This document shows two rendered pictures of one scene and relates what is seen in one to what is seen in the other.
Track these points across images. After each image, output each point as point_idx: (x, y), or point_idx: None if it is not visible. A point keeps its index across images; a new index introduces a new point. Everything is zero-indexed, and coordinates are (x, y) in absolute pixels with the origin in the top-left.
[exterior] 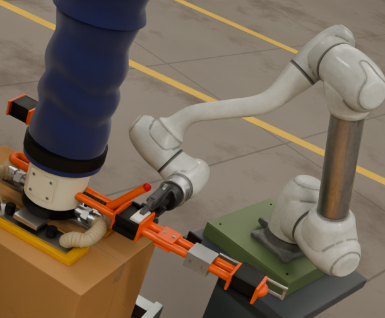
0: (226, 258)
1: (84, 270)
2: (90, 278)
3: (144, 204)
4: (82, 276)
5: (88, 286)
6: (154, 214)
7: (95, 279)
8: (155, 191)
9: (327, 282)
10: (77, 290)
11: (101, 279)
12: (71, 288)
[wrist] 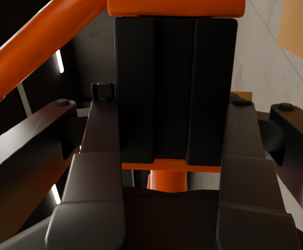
0: None
1: None
2: None
3: (96, 100)
4: (302, 13)
5: (289, 44)
6: (122, 167)
7: None
8: None
9: None
10: (279, 31)
11: None
12: (281, 17)
